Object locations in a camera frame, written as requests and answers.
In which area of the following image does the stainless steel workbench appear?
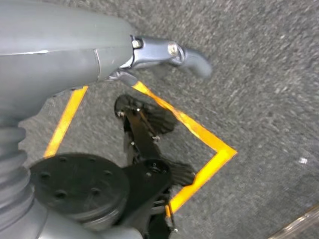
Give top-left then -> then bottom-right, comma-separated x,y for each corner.
268,204 -> 319,239

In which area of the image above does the grey robot body shell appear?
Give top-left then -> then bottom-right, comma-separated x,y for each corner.
37,211 -> 144,239

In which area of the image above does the yellow floor tape square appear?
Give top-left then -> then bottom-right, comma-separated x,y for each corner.
43,81 -> 238,219

